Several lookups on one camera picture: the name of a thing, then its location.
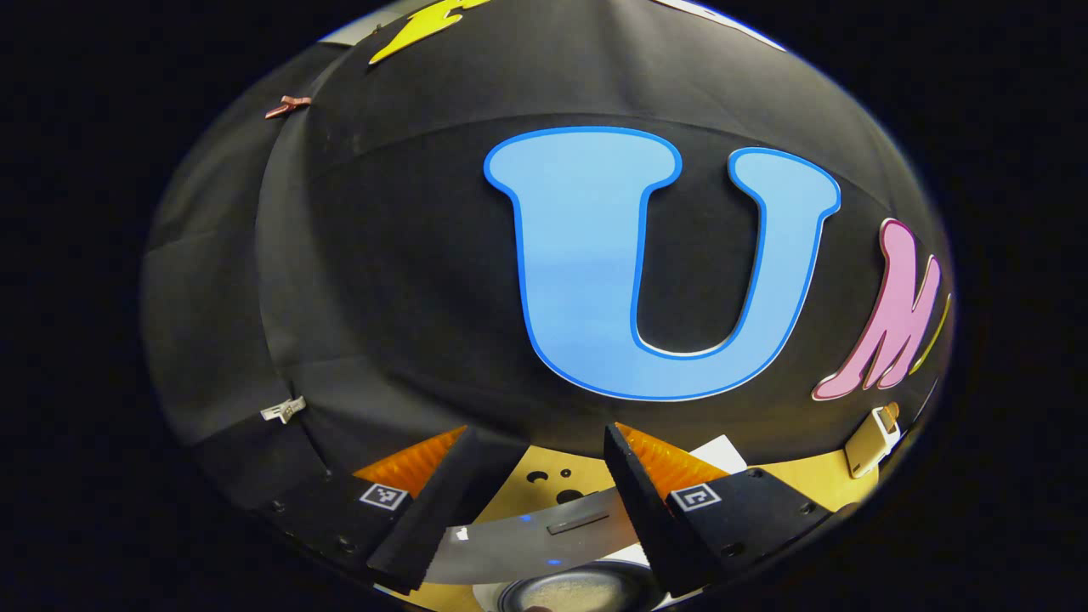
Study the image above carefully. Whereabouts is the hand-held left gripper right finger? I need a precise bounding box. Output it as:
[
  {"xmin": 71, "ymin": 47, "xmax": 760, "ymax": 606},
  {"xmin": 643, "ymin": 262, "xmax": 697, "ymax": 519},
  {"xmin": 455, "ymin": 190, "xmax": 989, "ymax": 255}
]
[{"xmin": 603, "ymin": 422, "xmax": 834, "ymax": 598}]

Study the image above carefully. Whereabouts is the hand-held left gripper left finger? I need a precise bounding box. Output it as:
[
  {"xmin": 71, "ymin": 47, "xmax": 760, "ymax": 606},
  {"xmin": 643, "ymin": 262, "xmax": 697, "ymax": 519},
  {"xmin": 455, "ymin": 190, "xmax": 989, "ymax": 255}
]
[{"xmin": 255, "ymin": 425, "xmax": 528, "ymax": 594}]

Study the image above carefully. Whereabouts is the white toaster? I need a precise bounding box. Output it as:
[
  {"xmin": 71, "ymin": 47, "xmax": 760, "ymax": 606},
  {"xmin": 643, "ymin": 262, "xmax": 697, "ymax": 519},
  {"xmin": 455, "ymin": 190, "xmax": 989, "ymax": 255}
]
[{"xmin": 844, "ymin": 406, "xmax": 902, "ymax": 479}]

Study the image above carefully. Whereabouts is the black backdrop cloth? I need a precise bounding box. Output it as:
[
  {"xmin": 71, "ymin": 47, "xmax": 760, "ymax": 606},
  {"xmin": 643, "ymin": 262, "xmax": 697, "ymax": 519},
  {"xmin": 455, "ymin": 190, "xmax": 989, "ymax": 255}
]
[{"xmin": 140, "ymin": 0, "xmax": 955, "ymax": 511}]

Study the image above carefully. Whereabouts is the white rice cooker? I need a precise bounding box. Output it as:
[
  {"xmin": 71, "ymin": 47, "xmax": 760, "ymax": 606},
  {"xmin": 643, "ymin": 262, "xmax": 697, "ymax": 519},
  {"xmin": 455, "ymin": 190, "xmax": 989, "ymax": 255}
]
[{"xmin": 423, "ymin": 435, "xmax": 749, "ymax": 612}]

